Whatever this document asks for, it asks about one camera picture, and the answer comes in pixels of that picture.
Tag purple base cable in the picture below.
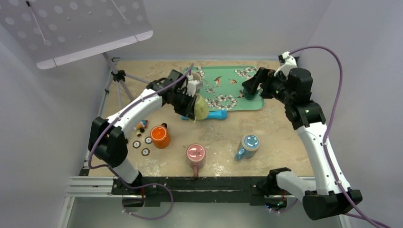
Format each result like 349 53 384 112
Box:
122 179 174 220
269 198 298 215

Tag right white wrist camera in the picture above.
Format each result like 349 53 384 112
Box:
274 51 297 76

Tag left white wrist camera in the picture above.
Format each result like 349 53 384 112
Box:
185 80 203 97

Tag aluminium frame rail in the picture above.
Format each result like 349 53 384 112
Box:
58 176 352 228

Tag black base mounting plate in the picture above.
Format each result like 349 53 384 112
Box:
111 176 290 207

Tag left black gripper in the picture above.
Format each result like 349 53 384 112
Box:
169 91 197 121

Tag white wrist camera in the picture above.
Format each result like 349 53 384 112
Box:
274 51 297 76
185 80 203 97

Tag pink mug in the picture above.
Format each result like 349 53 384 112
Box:
186 143 206 178

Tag round token middle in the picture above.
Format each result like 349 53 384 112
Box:
132 141 141 149

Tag dark green mug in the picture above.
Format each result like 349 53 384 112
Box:
242 87 260 101

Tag yellow-green hexagonal mug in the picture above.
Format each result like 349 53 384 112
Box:
194 94 209 121

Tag blue toy microphone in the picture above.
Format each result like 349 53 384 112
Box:
181 110 228 121

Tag round token front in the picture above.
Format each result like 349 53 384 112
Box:
141 148 150 156

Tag perforated white board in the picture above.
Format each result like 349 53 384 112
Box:
0 0 153 69

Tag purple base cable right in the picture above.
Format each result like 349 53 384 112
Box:
269 198 298 215

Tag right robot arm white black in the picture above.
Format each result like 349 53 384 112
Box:
242 67 363 220

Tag orange mug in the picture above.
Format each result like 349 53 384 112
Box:
150 123 171 149

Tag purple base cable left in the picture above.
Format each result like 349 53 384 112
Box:
122 179 174 220

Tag light blue butterfly mug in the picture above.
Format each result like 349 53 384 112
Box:
234 134 260 161

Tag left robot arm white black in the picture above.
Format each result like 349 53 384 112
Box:
88 69 203 194

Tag round token near mug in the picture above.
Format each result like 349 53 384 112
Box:
144 136 153 144

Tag beige floral mug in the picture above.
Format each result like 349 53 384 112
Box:
187 71 203 89

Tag grey tripod stand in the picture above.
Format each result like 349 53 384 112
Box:
99 52 150 112

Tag green floral bird tray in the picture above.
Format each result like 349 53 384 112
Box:
192 66 265 112

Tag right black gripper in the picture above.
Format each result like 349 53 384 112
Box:
242 67 294 105

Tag small colourful toy figure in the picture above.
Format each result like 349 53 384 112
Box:
134 119 148 137

